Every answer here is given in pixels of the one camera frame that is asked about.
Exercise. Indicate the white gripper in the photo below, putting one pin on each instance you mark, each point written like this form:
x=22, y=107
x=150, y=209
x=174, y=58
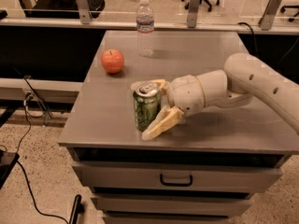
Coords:
x=184, y=92

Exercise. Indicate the green soda can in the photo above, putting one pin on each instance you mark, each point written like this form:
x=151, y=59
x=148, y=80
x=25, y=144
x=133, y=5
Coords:
x=147, y=104

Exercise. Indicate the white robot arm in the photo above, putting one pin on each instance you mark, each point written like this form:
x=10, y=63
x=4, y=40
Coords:
x=242, y=77

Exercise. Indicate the red apple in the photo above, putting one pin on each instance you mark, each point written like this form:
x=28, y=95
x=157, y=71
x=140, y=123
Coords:
x=112, y=61

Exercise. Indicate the grey drawer cabinet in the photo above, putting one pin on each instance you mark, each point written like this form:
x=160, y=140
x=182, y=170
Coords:
x=232, y=153

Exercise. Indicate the clear plastic water bottle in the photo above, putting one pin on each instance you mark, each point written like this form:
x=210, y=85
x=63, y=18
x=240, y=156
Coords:
x=145, y=28

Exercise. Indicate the black bag behind glass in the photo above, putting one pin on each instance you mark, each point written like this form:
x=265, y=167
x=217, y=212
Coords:
x=62, y=9

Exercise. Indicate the black device on floor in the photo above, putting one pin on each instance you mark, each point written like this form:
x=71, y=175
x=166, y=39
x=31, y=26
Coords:
x=7, y=162

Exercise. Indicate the black drawer handle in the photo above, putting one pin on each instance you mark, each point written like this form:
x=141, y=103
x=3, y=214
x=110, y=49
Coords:
x=185, y=181

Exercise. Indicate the metal rail bracket middle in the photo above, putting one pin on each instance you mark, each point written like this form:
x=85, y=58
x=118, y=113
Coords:
x=192, y=13

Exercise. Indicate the metal rail bracket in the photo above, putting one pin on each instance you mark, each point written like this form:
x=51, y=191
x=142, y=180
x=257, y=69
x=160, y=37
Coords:
x=192, y=13
x=267, y=19
x=84, y=12

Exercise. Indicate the metal rail bracket right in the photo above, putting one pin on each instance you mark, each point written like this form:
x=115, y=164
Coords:
x=267, y=19

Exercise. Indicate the metal rail bracket left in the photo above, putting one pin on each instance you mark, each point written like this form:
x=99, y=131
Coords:
x=84, y=12

